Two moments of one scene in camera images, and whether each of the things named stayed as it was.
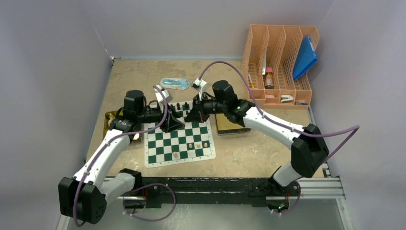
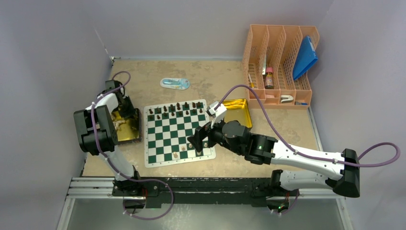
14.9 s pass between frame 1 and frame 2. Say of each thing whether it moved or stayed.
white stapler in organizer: stayed
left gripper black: moved
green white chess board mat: stayed
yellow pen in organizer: stayed
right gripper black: moved
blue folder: stayed
